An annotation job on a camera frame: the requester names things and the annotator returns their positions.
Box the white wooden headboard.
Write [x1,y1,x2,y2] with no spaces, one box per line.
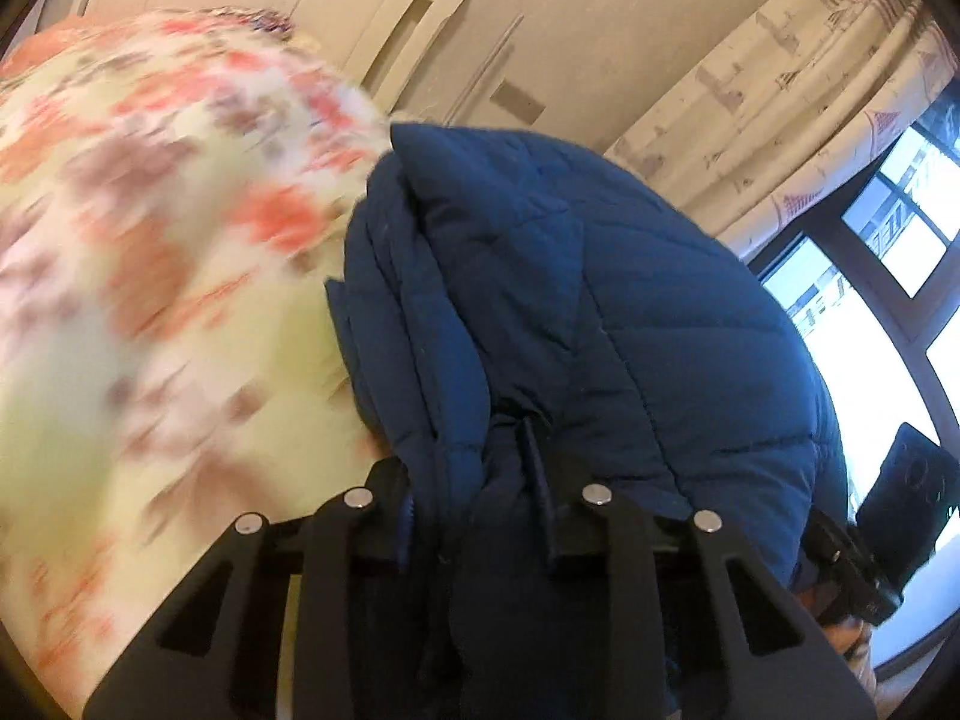
[75,0,488,118]

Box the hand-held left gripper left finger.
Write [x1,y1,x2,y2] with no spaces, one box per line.
[81,457,413,720]

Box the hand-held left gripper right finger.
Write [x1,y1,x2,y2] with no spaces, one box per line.
[541,484,879,720]

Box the white lamp stand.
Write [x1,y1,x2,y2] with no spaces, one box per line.
[442,13,527,125]

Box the floral bed sheet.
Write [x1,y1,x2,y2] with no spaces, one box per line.
[0,7,395,715]

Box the white window ledge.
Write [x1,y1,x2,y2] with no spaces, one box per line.
[862,532,960,680]

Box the wall socket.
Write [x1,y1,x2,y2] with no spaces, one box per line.
[489,82,547,122]

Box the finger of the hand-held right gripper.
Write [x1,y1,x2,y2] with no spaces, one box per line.
[802,510,904,625]

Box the blue padded jacket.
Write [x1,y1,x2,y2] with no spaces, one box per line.
[324,122,851,720]

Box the printed white curtain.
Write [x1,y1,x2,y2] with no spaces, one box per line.
[604,0,958,260]

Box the purple patterned pillow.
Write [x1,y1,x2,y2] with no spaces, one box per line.
[191,6,296,38]

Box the dark framed window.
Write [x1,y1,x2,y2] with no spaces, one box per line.
[746,75,960,683]

